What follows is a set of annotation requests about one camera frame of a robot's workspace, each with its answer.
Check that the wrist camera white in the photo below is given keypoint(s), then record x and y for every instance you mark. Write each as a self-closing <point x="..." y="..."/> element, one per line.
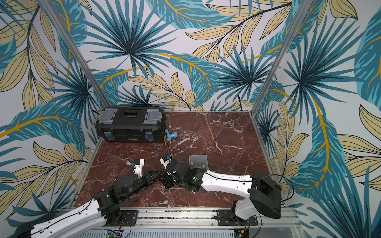
<point x="137" y="167"/>
<point x="165" y="160"/>

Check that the black plastic toolbox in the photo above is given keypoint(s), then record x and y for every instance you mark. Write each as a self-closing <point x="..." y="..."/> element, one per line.
<point x="132" y="125"/>

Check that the metal frame post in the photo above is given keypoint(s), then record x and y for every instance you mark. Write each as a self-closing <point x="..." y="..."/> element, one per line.
<point x="300" y="14"/>
<point x="57" y="20"/>

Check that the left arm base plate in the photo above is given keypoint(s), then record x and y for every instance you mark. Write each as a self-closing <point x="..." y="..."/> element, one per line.
<point x="128" y="218"/>

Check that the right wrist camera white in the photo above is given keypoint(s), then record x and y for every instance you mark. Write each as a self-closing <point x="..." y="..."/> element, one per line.
<point x="165" y="160"/>

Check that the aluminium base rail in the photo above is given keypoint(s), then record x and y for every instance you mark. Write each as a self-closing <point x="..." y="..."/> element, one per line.
<point x="199" y="222"/>

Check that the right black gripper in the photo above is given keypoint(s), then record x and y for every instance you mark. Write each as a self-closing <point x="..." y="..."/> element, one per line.
<point x="168" y="180"/>

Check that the blue yellow clamp tool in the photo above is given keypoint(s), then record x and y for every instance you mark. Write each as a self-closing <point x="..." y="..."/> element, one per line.
<point x="168" y="137"/>

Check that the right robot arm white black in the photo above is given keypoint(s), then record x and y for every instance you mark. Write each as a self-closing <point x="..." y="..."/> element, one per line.
<point x="261" y="194"/>

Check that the translucent plastic storage box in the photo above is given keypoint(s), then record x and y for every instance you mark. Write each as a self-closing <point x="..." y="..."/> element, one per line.
<point x="198" y="162"/>

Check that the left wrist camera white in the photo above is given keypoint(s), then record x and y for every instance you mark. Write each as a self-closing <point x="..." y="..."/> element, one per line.
<point x="137" y="167"/>

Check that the left metal frame post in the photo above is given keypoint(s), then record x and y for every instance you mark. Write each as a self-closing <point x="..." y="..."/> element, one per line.
<point x="57" y="20"/>

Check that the right metal frame post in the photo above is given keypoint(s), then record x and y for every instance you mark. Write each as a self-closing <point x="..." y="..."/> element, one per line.
<point x="300" y="14"/>

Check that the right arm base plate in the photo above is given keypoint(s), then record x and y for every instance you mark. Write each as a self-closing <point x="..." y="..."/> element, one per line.
<point x="225" y="217"/>

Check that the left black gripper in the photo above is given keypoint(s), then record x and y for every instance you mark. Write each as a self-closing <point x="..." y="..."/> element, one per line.
<point x="148" y="178"/>

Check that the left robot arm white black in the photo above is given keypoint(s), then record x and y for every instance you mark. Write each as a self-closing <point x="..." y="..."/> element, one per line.
<point x="103" y="209"/>

